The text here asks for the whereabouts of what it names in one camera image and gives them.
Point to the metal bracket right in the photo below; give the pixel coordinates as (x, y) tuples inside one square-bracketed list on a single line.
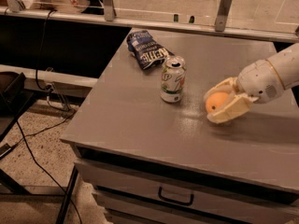
[(222, 15)]

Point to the blue chip bag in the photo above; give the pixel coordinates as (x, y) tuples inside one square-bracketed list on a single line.
[(146, 50)]

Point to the glass barrier panel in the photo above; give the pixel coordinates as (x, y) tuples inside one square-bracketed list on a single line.
[(278, 19)]

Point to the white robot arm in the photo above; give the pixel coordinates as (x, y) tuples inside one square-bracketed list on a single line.
[(286, 63)]

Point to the grey drawer cabinet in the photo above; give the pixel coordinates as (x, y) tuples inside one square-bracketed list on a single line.
[(129, 142)]

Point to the orange fruit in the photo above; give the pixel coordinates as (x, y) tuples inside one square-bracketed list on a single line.
[(215, 100)]

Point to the metal bracket middle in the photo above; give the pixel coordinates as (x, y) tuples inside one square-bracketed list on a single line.
[(109, 11)]

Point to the black drawer handle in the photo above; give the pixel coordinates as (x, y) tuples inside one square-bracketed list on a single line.
[(175, 197)]

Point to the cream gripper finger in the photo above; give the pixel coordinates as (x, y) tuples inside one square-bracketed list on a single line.
[(229, 86), (238, 107)]

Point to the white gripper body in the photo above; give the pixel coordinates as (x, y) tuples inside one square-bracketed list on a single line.
[(261, 80)]

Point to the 7up soda can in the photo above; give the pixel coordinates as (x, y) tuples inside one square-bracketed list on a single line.
[(173, 78)]

